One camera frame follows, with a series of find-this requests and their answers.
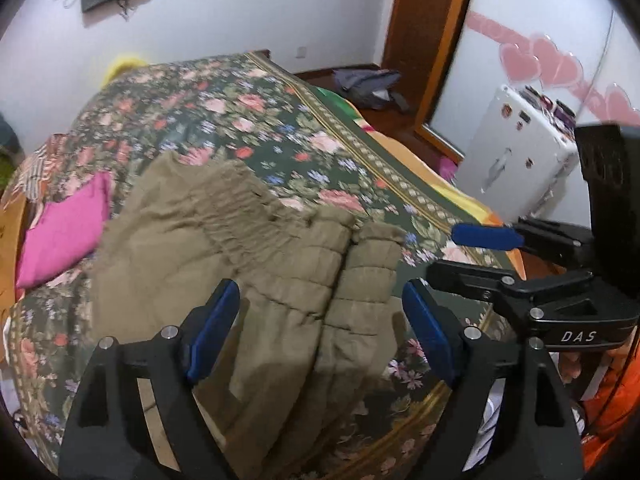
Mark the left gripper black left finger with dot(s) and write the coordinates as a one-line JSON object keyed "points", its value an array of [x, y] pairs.
{"points": [[134, 415]]}

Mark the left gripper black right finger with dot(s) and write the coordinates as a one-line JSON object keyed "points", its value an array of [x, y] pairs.
{"points": [[508, 415]]}

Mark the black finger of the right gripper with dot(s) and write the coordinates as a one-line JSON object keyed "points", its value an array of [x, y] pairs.
{"points": [[475, 282], [485, 237]]}

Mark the olive green pants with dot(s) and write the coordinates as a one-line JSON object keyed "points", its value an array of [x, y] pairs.
{"points": [[316, 323]]}

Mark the orange sleeve forearm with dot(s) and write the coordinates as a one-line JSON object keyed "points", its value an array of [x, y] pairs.
{"points": [[609, 411]]}

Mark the right hand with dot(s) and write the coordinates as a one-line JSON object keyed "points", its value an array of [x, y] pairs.
{"points": [[569, 366]]}

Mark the white suitcase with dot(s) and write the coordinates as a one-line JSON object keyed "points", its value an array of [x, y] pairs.
{"points": [[516, 159]]}

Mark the pink folded cloth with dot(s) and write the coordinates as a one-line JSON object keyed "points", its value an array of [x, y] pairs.
{"points": [[65, 232]]}

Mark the grey backpack on floor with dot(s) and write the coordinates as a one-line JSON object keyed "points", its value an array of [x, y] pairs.
{"points": [[370, 89]]}

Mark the brown wooden door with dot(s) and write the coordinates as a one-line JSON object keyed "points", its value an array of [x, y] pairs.
{"points": [[419, 40]]}

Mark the striped patchwork blanket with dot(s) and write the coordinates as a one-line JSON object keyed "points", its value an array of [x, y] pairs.
{"points": [[32, 178]]}

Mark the floral bedspread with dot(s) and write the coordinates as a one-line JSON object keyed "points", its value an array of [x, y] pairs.
{"points": [[311, 148]]}

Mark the pink heart wall decoration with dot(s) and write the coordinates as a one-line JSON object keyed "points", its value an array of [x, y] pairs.
{"points": [[537, 58]]}

